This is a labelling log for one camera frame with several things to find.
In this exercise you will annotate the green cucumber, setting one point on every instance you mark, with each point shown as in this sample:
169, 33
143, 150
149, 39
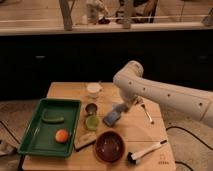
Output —
55, 120

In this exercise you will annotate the blue sponge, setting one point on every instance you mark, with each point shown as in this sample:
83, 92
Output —
111, 118

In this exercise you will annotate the brown bowl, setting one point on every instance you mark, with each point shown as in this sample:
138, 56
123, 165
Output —
109, 147

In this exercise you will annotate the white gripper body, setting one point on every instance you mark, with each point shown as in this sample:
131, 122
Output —
129, 101

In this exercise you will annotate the green plastic tray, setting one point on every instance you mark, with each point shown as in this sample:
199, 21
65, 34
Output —
39, 137

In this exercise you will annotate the green cup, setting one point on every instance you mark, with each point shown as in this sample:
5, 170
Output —
92, 122

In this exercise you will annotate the black white brush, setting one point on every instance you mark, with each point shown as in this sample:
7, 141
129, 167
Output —
134, 158

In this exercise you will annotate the small metal cup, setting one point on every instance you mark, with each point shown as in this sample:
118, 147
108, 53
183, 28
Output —
91, 109

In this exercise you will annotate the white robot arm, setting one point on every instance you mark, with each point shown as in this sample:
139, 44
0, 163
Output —
197, 103

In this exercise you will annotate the orange fruit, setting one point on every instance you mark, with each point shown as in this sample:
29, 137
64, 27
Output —
62, 136

